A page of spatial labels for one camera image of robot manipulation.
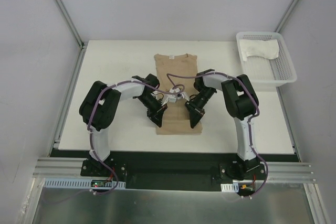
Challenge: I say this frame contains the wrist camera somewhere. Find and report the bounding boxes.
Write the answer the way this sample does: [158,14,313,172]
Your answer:
[176,91,190,101]
[161,94,177,105]

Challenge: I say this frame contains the rolled white t shirt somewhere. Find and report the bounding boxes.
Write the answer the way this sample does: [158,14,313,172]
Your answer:
[238,39,279,61]

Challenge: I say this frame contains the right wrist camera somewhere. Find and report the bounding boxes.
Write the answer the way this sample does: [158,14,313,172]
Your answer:
[176,91,190,101]

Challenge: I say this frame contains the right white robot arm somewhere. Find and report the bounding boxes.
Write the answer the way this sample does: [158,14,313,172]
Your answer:
[185,69,260,180]

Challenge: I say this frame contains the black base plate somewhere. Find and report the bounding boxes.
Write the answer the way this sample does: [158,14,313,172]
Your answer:
[80,151,266,191]

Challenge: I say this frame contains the aluminium frame post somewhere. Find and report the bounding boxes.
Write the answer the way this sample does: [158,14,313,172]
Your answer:
[274,0,301,33]
[54,0,85,49]

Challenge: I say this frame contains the right white cable duct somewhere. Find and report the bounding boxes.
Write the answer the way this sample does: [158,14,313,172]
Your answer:
[220,183,239,193]

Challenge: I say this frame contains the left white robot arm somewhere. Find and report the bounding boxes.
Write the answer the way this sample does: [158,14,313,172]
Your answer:
[79,74,167,176]

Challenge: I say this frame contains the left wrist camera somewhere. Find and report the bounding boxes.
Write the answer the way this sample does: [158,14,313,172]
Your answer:
[161,94,177,105]

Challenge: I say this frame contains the right aluminium frame post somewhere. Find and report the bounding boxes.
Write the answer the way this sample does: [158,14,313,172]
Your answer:
[274,0,301,33]

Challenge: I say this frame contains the beige t shirt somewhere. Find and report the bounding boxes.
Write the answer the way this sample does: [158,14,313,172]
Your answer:
[154,54,203,135]

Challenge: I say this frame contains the white plastic basket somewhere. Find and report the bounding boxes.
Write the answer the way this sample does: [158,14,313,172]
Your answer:
[236,31,297,91]

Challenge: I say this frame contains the aluminium front rail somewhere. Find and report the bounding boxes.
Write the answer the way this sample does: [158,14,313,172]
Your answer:
[33,157,317,184]

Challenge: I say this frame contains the left aluminium frame post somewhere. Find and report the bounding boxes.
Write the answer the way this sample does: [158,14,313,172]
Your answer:
[54,0,85,49]

